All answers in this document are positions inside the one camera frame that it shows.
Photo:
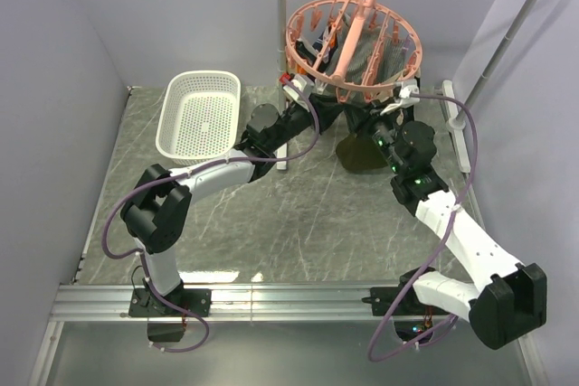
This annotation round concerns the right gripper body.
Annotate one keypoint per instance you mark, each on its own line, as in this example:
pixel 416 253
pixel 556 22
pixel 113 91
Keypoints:
pixel 384 137

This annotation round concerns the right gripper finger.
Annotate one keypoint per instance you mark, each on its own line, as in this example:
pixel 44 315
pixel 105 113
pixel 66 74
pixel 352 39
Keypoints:
pixel 383 108
pixel 358 120

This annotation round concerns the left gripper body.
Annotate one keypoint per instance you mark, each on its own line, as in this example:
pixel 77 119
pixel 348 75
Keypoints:
pixel 295 120

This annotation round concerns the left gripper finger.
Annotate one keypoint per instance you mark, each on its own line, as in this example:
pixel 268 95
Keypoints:
pixel 314 95
pixel 328 112

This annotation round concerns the olive green underwear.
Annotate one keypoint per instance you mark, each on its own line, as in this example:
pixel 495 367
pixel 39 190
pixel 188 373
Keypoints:
pixel 359 154

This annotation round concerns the pink round clip hanger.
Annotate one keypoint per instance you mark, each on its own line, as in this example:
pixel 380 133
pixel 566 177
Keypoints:
pixel 310 20

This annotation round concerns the black underwear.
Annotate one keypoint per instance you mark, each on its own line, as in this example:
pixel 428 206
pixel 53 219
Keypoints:
pixel 405 114

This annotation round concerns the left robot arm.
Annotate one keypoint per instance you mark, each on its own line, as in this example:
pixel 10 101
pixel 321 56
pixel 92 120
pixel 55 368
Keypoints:
pixel 156 217

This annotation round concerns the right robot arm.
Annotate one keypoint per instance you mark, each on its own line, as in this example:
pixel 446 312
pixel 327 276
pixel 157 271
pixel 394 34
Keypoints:
pixel 505 298

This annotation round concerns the navy hanging underwear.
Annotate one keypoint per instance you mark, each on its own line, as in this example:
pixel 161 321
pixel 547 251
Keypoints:
pixel 310 51

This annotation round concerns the grey striped hanging underwear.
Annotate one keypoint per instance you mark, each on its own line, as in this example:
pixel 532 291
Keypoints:
pixel 374 64

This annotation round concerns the white plastic basket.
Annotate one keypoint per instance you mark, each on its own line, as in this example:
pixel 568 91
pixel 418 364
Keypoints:
pixel 199 116

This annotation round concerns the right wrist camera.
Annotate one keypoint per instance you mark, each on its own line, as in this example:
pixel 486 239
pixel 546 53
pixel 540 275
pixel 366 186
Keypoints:
pixel 408 92

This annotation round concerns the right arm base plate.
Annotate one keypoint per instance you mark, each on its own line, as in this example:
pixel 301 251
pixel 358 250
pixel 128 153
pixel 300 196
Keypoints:
pixel 381 298

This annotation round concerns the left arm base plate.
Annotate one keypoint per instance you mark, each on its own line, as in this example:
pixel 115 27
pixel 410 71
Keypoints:
pixel 144 304

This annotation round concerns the aluminium rail frame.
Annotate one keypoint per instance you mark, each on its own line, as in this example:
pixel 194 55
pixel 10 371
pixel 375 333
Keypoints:
pixel 290 262

